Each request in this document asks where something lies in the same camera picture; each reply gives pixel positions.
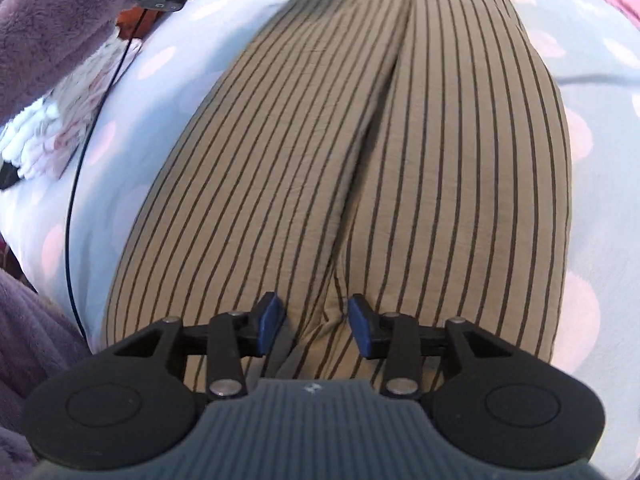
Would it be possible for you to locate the pile of folded clothes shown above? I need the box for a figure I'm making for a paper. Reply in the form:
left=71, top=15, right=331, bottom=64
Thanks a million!
left=1, top=30, right=142, bottom=190

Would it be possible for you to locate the purple fleece sleeve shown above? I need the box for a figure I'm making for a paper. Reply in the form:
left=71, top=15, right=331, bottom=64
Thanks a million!
left=1, top=0, right=137, bottom=122

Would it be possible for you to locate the beige striped shirt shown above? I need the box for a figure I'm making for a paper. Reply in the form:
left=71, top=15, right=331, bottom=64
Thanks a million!
left=102, top=0, right=570, bottom=382

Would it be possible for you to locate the rust red knitted garment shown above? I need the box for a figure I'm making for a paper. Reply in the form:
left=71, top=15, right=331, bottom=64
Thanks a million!
left=116, top=8, right=164, bottom=40

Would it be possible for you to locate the black cable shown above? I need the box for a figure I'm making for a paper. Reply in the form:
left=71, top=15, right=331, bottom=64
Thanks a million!
left=64, top=6, right=151, bottom=344

